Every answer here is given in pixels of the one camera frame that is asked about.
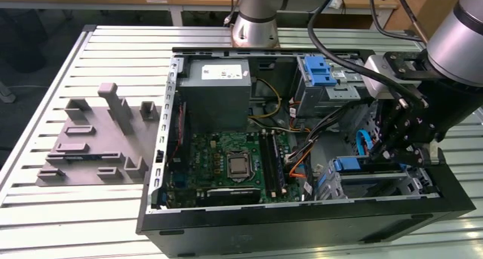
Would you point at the grey chair foot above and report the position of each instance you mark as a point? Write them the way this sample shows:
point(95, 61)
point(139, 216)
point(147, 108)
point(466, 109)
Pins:
point(7, 95)

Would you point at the black office chair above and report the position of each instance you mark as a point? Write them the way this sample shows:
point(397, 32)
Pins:
point(30, 38)

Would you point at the metal optical drive cage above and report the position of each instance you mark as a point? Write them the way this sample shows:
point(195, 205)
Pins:
point(339, 93)

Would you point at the silver CPU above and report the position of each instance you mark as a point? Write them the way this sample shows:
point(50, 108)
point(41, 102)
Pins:
point(238, 165)

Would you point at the wooden cabinet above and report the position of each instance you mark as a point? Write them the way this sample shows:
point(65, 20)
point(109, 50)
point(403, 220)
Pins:
point(430, 4)

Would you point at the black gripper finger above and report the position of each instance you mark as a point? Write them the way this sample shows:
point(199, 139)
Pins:
point(394, 129)
point(413, 154)

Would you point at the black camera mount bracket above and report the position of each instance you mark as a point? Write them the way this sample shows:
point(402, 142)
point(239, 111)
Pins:
point(399, 61)

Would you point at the hard disk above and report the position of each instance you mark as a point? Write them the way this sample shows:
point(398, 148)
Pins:
point(349, 164)

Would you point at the black open PC case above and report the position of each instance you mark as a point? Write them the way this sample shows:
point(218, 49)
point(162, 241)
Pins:
point(265, 230)

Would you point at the green motherboard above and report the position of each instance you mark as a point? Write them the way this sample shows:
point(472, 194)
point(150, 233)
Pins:
point(206, 146)

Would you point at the black graphics card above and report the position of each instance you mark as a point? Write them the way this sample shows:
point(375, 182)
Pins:
point(230, 196)

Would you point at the black RAM stick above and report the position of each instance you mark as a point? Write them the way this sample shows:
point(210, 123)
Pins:
point(278, 168)

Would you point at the grey parts rack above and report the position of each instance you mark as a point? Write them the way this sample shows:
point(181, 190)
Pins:
point(94, 140)

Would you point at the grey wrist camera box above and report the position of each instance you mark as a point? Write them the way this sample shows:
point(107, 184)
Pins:
point(377, 78)

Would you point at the blue drive latch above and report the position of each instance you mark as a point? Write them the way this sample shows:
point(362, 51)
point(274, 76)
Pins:
point(319, 72)

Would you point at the metal disk bay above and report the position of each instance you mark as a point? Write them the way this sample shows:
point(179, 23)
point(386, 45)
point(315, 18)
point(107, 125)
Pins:
point(370, 177)

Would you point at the grey power supply unit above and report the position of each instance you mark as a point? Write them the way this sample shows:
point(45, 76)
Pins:
point(215, 106)

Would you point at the black RAM slot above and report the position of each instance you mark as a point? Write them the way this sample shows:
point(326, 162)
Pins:
point(267, 163)

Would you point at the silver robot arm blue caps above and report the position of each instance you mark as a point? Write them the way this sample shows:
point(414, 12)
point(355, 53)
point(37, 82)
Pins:
point(261, 30)

